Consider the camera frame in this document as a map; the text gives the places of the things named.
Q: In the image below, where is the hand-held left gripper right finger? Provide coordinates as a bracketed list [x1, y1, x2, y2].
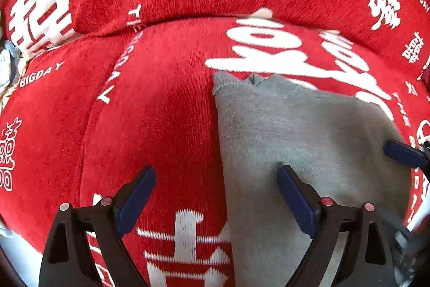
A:
[277, 165, 400, 287]

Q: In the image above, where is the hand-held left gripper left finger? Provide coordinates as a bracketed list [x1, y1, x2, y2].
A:
[38, 166, 157, 287]

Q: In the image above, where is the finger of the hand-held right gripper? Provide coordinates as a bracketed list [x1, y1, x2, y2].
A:
[384, 139, 430, 180]

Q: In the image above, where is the grey knit sweater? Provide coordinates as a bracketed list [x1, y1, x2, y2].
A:
[212, 71, 415, 287]

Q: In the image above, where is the yellow patterned cloth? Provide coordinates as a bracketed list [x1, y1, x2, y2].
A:
[3, 55, 31, 106]

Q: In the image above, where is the small grey cloth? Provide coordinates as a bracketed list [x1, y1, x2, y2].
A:
[3, 40, 23, 79]

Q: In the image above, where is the pale pink cloth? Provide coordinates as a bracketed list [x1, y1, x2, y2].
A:
[250, 7, 275, 19]

